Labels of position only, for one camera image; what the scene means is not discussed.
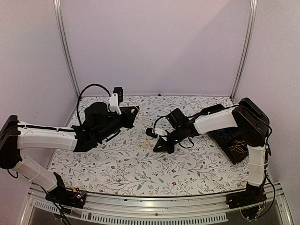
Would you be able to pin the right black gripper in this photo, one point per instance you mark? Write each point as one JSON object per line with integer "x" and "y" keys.
{"x": 165, "y": 146}

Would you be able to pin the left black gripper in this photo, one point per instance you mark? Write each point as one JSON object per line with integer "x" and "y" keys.
{"x": 129, "y": 118}

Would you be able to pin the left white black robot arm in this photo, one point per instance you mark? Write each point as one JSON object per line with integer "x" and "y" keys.
{"x": 101, "y": 124}

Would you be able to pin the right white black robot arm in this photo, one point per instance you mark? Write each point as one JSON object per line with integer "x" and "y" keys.
{"x": 246, "y": 116}

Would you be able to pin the floral patterned table mat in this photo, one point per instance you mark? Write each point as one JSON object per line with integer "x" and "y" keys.
{"x": 127, "y": 164}

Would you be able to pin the black three-compartment tray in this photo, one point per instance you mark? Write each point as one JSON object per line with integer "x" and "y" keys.
{"x": 231, "y": 143}

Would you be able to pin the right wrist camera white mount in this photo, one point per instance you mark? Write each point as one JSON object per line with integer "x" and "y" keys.
{"x": 155, "y": 132}

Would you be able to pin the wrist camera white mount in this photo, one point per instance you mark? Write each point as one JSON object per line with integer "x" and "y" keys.
{"x": 155, "y": 132}
{"x": 115, "y": 99}

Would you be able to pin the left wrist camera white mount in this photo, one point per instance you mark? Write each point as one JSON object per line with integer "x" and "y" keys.
{"x": 115, "y": 99}

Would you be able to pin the aluminium front rail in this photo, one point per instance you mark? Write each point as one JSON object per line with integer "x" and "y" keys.
{"x": 102, "y": 209}

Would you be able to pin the left aluminium frame post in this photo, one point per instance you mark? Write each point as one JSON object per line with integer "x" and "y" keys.
{"x": 64, "y": 45}

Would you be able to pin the aluminium frame post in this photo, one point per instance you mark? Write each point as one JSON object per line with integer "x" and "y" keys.
{"x": 64, "y": 45}
{"x": 245, "y": 49}

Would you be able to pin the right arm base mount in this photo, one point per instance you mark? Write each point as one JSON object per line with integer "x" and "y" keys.
{"x": 250, "y": 203}

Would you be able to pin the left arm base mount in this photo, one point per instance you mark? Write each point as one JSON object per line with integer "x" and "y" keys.
{"x": 61, "y": 195}

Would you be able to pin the right aluminium frame post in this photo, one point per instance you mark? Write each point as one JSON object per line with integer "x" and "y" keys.
{"x": 245, "y": 49}

